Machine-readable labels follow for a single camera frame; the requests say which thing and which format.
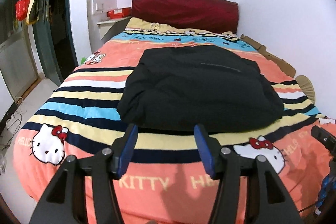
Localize black hooded puffer jacket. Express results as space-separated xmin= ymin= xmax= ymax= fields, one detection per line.
xmin=117 ymin=46 xmax=284 ymax=132

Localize cardboard beside bed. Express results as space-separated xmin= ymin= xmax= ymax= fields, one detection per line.
xmin=240 ymin=34 xmax=296 ymax=78

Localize Hello Kitty striped blanket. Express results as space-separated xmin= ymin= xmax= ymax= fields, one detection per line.
xmin=13 ymin=18 xmax=335 ymax=223

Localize grey metal door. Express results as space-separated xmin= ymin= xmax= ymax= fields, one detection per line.
xmin=1 ymin=0 xmax=39 ymax=102

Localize dark green door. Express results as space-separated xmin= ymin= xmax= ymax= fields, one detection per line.
xmin=33 ymin=0 xmax=78 ymax=86

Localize white bedside shelf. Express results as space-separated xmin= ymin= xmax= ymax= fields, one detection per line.
xmin=97 ymin=16 xmax=131 ymax=43

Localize yellow black hanging bag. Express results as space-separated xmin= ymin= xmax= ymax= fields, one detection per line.
xmin=26 ymin=0 xmax=39 ymax=25

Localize red box on shelf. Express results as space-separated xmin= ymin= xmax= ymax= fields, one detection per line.
xmin=106 ymin=7 xmax=131 ymax=19

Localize dark red headboard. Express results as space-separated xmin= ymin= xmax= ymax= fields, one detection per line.
xmin=131 ymin=0 xmax=239 ymax=34

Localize red hanging bag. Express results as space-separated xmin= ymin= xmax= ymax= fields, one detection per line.
xmin=15 ymin=0 xmax=30 ymax=22

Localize floor cables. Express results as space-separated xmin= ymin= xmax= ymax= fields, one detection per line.
xmin=0 ymin=96 xmax=25 ymax=151

